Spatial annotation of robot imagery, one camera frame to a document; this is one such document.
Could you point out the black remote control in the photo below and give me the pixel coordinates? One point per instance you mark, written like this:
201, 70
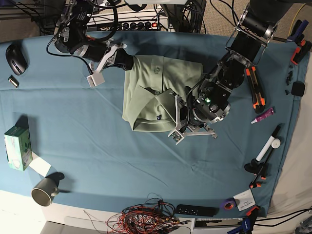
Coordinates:
196, 210

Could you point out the purple glue tube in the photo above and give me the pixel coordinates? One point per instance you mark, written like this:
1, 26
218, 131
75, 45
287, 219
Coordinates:
263, 116

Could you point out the blue table cloth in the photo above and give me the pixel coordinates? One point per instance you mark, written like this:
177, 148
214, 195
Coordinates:
79, 131

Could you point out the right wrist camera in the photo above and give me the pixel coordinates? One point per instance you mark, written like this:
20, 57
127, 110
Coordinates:
95, 79

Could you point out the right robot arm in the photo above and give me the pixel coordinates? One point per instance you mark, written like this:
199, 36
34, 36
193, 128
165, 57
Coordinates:
71, 39

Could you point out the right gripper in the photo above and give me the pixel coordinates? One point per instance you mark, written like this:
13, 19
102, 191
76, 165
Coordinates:
115, 55

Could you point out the white black hand pump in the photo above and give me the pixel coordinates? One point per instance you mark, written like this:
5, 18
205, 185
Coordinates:
273, 142

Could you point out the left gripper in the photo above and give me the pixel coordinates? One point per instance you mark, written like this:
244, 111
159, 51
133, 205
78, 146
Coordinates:
183, 120

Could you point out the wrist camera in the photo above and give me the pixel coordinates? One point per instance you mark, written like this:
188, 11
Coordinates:
176, 135
95, 79

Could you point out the grey ceramic mug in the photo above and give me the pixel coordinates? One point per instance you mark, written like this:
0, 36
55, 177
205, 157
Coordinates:
44, 192

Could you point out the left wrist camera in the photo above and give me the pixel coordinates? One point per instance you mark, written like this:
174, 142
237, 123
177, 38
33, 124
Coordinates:
176, 135

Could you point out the sage green T-shirt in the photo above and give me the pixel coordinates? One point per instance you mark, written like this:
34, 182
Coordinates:
148, 105

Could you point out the blue bar clamp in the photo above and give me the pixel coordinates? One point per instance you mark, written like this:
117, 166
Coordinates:
247, 224

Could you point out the black power strip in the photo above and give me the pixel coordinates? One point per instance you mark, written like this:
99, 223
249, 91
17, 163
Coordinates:
132, 26

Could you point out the white card box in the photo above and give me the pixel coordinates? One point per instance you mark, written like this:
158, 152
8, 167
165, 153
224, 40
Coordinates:
244, 200

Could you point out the orange black spring clamp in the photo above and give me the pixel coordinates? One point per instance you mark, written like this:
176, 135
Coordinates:
260, 173

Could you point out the white paper slip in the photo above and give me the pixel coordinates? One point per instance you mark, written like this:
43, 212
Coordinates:
40, 166

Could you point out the orange black corner clamp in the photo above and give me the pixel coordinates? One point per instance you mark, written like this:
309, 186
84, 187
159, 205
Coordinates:
302, 49

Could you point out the black computer mouse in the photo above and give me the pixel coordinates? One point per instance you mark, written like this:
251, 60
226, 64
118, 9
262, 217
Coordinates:
16, 59

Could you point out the black square box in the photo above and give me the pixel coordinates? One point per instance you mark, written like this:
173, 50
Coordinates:
298, 89

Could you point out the small silver lighter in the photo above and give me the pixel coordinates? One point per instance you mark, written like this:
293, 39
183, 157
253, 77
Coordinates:
13, 81

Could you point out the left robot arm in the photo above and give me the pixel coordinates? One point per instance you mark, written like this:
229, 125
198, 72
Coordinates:
207, 101

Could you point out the orange black utility knife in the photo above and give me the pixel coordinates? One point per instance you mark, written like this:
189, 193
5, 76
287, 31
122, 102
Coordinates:
258, 95

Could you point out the purple tape roll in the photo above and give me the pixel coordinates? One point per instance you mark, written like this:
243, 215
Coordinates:
228, 204

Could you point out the green tissue box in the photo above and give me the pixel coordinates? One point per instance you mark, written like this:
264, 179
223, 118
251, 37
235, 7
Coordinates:
18, 148

